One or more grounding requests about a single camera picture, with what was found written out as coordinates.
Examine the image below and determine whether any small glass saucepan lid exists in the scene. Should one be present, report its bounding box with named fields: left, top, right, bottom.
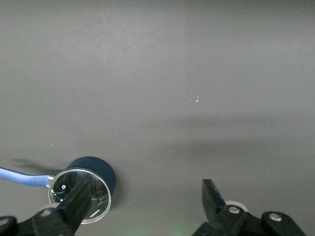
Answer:
left=48, top=167, right=112, bottom=225

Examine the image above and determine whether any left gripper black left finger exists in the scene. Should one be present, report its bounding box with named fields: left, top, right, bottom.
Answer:
left=31, top=180, right=92, bottom=236

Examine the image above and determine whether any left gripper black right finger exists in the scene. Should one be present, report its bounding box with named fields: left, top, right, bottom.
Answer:
left=191, top=179, right=247, bottom=236

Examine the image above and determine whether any dark blue saucepan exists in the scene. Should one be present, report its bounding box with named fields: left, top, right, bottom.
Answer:
left=0, top=156, right=117, bottom=199

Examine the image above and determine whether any dark grey table cover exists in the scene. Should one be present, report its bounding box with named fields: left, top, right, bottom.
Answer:
left=0, top=0, right=315, bottom=236

